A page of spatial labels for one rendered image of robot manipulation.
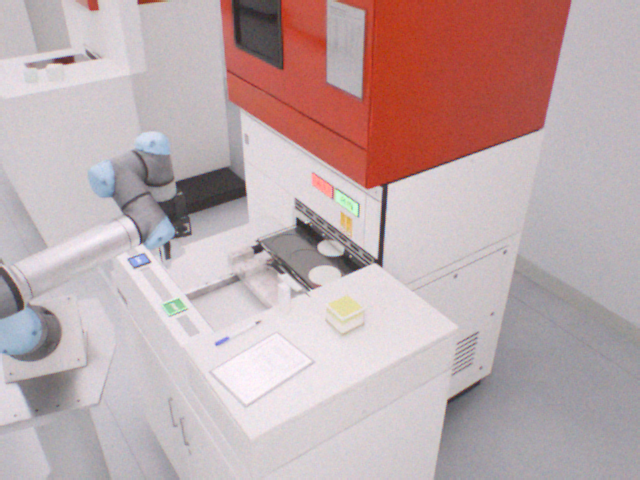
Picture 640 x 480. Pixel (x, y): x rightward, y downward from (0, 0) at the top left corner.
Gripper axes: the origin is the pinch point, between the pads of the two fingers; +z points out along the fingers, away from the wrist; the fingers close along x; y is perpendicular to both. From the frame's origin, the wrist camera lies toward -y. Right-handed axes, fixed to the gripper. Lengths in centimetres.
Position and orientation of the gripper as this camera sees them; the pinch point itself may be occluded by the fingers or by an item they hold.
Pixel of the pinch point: (164, 265)
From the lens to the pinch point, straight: 161.6
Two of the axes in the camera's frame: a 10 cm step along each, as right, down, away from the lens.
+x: -5.7, -4.6, 6.8
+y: 8.2, -3.2, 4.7
